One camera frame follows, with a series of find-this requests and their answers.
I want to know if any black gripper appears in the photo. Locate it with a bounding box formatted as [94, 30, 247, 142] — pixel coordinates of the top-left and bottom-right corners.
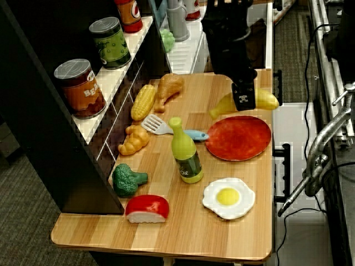
[207, 38, 258, 112]

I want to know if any yellow toy banana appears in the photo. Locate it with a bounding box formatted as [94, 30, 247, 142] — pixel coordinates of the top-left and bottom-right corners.
[209, 88, 280, 120]

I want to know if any red orange round plate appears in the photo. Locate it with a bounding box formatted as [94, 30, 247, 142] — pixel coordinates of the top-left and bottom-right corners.
[204, 115, 272, 162]

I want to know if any brown cloth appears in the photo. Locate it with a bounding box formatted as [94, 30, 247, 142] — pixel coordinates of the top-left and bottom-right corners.
[205, 18, 267, 73]

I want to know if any white toy sink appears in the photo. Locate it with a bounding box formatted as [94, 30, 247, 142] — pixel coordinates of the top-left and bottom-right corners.
[160, 2, 274, 74]

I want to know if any brown toy chicken drumstick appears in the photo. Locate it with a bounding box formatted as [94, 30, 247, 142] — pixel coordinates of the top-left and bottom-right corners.
[154, 73, 185, 113]

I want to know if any green toy oil bottle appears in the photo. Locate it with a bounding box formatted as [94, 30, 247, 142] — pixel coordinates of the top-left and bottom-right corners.
[168, 116, 204, 184]

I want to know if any grey metal clamp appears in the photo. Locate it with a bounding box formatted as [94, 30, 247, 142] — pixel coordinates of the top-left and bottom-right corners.
[278, 82, 355, 217]

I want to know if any light green toy lettuce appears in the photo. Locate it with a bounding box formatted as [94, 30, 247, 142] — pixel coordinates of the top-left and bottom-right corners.
[160, 28, 176, 53]

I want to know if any grey cup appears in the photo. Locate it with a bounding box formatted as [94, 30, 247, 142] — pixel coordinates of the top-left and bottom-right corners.
[165, 0, 191, 42]

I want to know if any red white toy can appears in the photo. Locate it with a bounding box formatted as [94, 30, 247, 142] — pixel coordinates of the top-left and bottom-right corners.
[184, 0, 201, 21]

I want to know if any yellow toy corn cob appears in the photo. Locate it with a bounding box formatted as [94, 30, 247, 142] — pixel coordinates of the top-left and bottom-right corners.
[130, 84, 157, 121]

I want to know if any toy fried egg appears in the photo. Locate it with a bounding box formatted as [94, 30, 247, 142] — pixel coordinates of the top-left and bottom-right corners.
[201, 177, 256, 221]

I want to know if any orange toy croissant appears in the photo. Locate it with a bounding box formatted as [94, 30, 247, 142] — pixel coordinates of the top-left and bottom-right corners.
[118, 124, 150, 156]

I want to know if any orange red toy can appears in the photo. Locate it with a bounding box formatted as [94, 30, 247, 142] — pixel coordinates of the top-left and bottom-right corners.
[114, 0, 144, 33]

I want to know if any green toy vegetable can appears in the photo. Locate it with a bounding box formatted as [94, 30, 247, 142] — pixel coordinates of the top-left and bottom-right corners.
[88, 16, 132, 70]

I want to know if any green toy broccoli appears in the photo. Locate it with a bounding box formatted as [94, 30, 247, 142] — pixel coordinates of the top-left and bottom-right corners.
[111, 163, 149, 198]

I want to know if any red toy tuna sushi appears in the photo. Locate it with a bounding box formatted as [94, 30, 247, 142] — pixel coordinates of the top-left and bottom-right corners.
[125, 194, 170, 224]

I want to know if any brown toy beans can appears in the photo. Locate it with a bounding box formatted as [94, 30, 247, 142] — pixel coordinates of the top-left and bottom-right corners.
[53, 58, 108, 120]

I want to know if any black toy kitchen shelf unit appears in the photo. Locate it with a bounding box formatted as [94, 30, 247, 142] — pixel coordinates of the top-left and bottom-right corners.
[0, 0, 173, 216]

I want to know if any short black drawer handle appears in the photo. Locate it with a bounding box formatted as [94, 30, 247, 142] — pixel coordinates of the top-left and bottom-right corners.
[273, 69, 283, 106]

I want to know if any black cable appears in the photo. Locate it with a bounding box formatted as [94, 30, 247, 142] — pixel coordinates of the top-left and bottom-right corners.
[303, 23, 344, 158]

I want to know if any long black drawer handle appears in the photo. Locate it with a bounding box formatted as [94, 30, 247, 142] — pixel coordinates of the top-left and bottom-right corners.
[273, 143, 291, 202]

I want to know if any aluminium frame rail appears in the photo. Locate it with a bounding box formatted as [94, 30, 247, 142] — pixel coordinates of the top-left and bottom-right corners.
[307, 0, 355, 145]

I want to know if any grey spatula blue handle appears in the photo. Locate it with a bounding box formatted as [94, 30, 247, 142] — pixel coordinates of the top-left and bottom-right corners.
[140, 114, 210, 141]

